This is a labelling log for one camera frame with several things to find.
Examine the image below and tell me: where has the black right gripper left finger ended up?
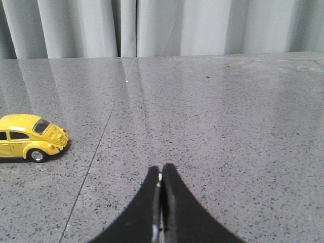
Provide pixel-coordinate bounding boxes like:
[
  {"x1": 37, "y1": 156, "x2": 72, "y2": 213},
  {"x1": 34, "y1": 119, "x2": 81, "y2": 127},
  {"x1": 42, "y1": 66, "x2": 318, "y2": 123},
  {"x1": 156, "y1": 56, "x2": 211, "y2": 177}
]
[{"x1": 91, "y1": 166, "x2": 161, "y2": 242}]

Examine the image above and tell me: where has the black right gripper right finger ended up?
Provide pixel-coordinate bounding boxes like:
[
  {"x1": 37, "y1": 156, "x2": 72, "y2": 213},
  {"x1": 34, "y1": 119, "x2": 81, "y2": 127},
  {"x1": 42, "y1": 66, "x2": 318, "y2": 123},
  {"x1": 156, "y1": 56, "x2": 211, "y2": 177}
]
[{"x1": 162, "y1": 163, "x2": 243, "y2": 242}]

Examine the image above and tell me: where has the yellow toy beetle car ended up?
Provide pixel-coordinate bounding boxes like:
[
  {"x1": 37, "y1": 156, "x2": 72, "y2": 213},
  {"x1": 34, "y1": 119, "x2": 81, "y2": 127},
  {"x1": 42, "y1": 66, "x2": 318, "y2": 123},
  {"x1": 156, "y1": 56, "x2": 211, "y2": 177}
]
[{"x1": 1, "y1": 114, "x2": 69, "y2": 163}]

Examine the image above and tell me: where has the grey pleated curtain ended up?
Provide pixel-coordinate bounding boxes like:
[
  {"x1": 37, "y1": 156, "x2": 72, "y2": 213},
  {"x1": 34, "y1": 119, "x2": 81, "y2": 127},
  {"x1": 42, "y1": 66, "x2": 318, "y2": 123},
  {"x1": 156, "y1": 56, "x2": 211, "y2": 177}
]
[{"x1": 1, "y1": 1, "x2": 323, "y2": 59}]

